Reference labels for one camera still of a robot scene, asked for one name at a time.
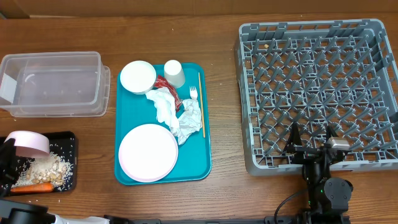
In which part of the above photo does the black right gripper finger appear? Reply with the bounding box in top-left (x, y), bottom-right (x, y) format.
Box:
top-left (284, 122), bottom-right (302, 153)
top-left (326, 124), bottom-right (338, 139)

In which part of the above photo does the pink round bowl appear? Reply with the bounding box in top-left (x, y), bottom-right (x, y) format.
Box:
top-left (6, 131), bottom-right (50, 159)

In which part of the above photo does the orange carrot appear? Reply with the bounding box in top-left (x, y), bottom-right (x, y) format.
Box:
top-left (11, 182), bottom-right (54, 194)

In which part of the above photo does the white paper tissue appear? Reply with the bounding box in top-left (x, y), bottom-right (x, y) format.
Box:
top-left (170, 99), bottom-right (202, 145)

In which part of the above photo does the white napkin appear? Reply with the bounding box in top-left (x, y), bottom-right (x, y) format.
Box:
top-left (146, 87), bottom-right (180, 133)

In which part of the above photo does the red snack wrapper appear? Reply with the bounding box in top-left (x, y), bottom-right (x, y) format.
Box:
top-left (154, 75), bottom-right (183, 112)

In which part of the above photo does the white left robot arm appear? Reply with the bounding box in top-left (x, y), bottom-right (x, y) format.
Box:
top-left (1, 138), bottom-right (131, 224)

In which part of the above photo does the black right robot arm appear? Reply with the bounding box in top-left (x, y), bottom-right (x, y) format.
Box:
top-left (274, 122), bottom-right (353, 224)

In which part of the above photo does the black food waste tray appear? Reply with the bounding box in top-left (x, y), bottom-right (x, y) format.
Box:
top-left (1, 131), bottom-right (78, 197)

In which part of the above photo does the clear plastic waste bin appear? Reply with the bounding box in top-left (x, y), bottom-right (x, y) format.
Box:
top-left (1, 51), bottom-right (111, 118)

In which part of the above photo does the rice and peanuts pile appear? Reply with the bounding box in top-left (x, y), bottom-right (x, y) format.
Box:
top-left (13, 152), bottom-right (74, 192)

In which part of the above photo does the grey plastic dish rack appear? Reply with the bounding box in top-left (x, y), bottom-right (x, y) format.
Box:
top-left (234, 19), bottom-right (397, 176)

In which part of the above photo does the teal plastic serving tray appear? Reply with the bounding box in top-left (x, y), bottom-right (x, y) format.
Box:
top-left (114, 63), bottom-right (212, 186)

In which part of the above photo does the white plastic fork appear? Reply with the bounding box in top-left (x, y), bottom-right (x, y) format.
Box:
top-left (190, 86), bottom-right (198, 101)

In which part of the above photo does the wooden chopstick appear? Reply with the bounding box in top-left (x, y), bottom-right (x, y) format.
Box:
top-left (198, 72), bottom-right (206, 138)

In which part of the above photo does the white paper cup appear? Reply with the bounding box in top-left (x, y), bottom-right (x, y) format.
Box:
top-left (164, 60), bottom-right (185, 88)

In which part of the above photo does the large pink plate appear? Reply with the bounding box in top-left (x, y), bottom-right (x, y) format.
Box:
top-left (118, 124), bottom-right (178, 183)

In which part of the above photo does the white round bowl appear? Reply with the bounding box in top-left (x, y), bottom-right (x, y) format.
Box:
top-left (120, 60), bottom-right (157, 95)

